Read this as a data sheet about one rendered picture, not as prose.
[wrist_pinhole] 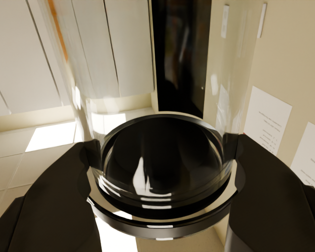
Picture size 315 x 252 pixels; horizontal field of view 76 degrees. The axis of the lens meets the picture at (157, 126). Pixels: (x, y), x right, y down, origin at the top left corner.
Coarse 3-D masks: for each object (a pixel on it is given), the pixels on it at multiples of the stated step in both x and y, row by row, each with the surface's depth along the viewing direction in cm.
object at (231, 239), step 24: (240, 144) 11; (240, 168) 9; (264, 168) 9; (288, 168) 9; (240, 192) 8; (264, 192) 8; (288, 192) 8; (240, 216) 7; (264, 216) 7; (288, 216) 7; (312, 216) 7; (240, 240) 6; (264, 240) 6; (288, 240) 6; (312, 240) 6
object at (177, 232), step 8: (88, 200) 11; (96, 208) 10; (224, 208) 10; (104, 216) 10; (216, 216) 10; (112, 224) 10; (120, 224) 10; (192, 224) 9; (200, 224) 10; (208, 224) 10; (128, 232) 10; (136, 232) 10; (144, 232) 10; (152, 232) 9; (160, 232) 9; (168, 232) 9; (176, 232) 9; (184, 232) 10; (192, 232) 10
